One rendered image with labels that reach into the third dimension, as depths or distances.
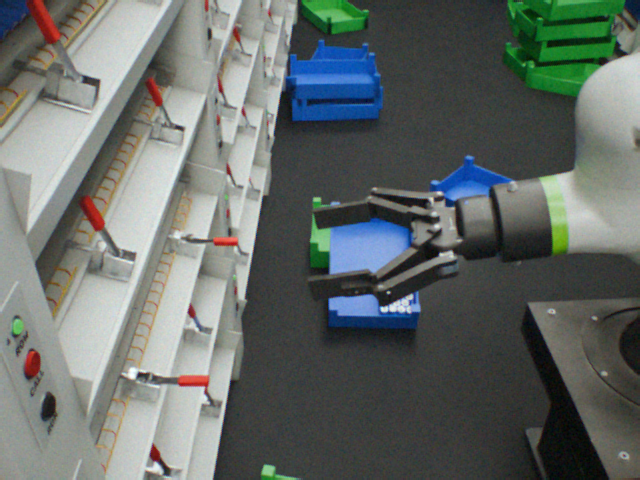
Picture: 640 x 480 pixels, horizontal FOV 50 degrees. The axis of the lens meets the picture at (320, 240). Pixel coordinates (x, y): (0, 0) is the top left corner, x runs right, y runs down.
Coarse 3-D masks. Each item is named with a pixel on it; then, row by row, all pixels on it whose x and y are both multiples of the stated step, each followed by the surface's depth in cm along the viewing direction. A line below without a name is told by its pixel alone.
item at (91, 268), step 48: (144, 96) 94; (192, 96) 101; (144, 144) 87; (96, 192) 77; (144, 192) 80; (48, 240) 66; (96, 240) 71; (144, 240) 74; (48, 288) 64; (96, 288) 66; (96, 336) 62; (96, 384) 58
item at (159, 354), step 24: (192, 168) 111; (192, 192) 113; (216, 192) 114; (192, 216) 108; (192, 264) 100; (168, 288) 95; (192, 288) 96; (168, 312) 91; (144, 336) 87; (168, 336) 88; (144, 360) 84; (168, 360) 85; (120, 408) 78; (144, 408) 79; (120, 432) 75; (144, 432) 76; (120, 456) 73; (144, 456) 74
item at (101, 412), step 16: (176, 192) 108; (176, 208) 105; (160, 240) 98; (160, 256) 96; (160, 272) 95; (144, 288) 90; (144, 304) 90; (128, 320) 85; (128, 336) 83; (112, 368) 79; (112, 384) 77; (112, 400) 77; (128, 400) 78; (96, 416) 73; (112, 416) 75; (96, 432) 72; (112, 432) 74; (112, 448) 72
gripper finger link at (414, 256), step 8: (440, 224) 78; (432, 232) 78; (440, 232) 78; (416, 240) 77; (424, 240) 77; (416, 248) 77; (400, 256) 77; (408, 256) 76; (416, 256) 77; (424, 256) 79; (392, 264) 76; (400, 264) 76; (408, 264) 77; (416, 264) 78; (368, 272) 74; (376, 272) 75; (384, 272) 75; (392, 272) 75; (400, 272) 76; (376, 280) 74; (384, 280) 75
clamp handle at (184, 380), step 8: (152, 376) 79; (184, 376) 79; (192, 376) 79; (200, 376) 79; (208, 376) 79; (152, 384) 79; (160, 384) 79; (168, 384) 79; (176, 384) 79; (184, 384) 79; (192, 384) 79; (200, 384) 79; (208, 384) 79
